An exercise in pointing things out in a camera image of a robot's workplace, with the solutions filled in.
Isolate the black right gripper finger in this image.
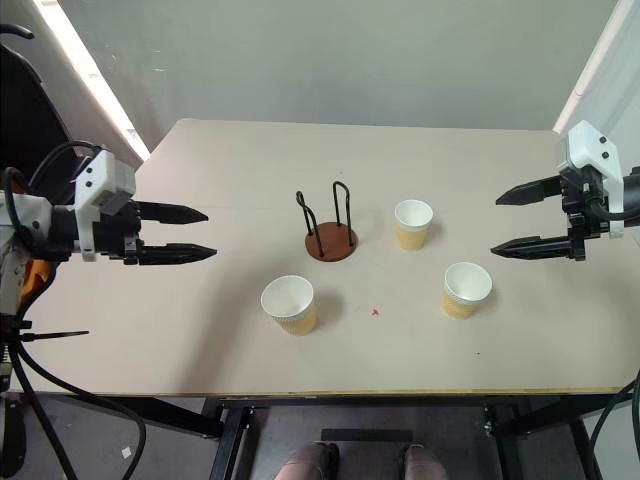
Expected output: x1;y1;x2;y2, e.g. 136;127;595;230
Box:
489;234;573;260
494;175;566;207

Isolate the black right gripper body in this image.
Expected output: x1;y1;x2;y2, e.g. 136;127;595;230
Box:
559;167;610;262

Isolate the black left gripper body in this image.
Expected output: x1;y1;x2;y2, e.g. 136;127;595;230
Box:
91;199;145;267

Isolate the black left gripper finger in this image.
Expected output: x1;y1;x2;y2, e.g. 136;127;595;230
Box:
136;200;210;225
138;243;219;267

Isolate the yellow paper cup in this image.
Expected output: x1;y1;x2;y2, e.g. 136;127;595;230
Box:
393;199;434;252
259;274;318;337
441;262;494;321

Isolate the black zip tie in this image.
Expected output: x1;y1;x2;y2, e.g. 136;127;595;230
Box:
17;328;91;345

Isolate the black chair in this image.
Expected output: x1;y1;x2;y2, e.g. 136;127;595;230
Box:
0;23;109;211

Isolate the dark rounded foot shape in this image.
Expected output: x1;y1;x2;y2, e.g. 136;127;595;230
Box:
273;441;342;480
401;443;442;480

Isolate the black flat floor plate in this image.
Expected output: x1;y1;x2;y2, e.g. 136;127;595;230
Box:
319;427;424;444

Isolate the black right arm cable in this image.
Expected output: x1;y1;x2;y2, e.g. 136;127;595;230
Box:
589;195;640;222

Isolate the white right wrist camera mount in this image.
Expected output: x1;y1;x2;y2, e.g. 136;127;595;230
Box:
555;119;624;239

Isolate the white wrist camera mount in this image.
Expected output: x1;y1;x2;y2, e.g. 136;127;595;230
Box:
69;146;138;264
555;119;624;239

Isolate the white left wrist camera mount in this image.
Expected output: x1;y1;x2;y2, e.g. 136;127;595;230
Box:
69;146;138;264

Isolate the white wall post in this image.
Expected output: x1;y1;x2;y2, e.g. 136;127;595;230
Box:
551;0;640;134

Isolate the brown wire cup holder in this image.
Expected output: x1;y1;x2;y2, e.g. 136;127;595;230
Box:
295;180;360;263

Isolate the long black hanging cable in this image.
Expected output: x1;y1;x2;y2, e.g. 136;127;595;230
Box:
0;314;148;480

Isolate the dark green hanging cable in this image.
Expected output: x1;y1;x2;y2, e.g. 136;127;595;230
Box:
588;368;640;480

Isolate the black metal table frame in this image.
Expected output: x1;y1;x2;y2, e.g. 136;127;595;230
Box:
59;391;640;480

